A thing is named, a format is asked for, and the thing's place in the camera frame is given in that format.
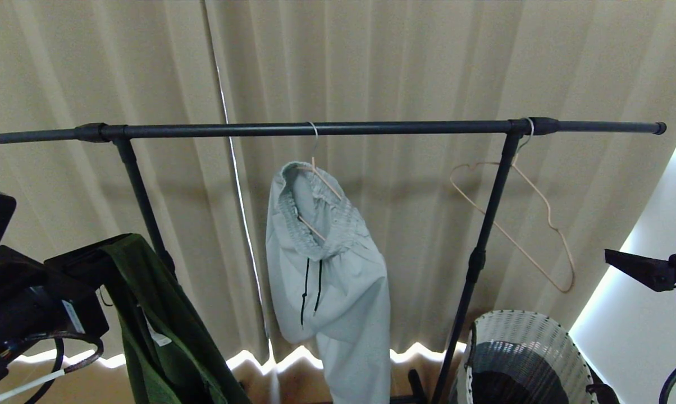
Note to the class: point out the pink clothes hanger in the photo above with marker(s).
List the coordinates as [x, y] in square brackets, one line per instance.
[506, 237]
[329, 184]

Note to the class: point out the black clothes rack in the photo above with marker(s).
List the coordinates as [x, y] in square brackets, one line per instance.
[371, 129]

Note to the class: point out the green garment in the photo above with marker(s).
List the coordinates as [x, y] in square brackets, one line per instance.
[164, 336]

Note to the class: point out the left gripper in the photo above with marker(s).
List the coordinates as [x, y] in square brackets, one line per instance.
[29, 308]

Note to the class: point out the white laundry basket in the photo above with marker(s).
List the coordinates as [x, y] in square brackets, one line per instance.
[529, 331]

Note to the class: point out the pale grey shorts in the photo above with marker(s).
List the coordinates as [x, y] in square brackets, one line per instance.
[338, 292]

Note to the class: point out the beige curtain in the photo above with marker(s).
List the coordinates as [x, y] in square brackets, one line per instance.
[400, 56]

